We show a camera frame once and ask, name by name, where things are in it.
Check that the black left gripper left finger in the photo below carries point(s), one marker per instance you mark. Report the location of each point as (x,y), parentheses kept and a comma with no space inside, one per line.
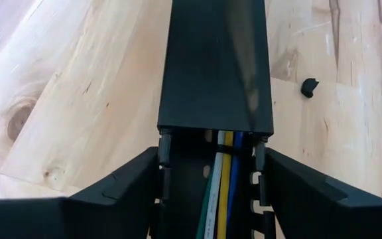
(78,215)

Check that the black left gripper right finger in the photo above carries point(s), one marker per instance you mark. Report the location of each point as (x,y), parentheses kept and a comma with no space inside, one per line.
(327,215)

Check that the looped black zip tie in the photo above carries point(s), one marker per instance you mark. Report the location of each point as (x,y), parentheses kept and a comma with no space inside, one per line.
(227,149)

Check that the black duct cover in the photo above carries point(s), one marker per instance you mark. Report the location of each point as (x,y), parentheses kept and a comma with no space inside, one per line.
(211,66)

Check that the small black plastic fragment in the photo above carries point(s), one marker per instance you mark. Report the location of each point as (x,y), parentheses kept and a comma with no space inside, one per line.
(308,88)

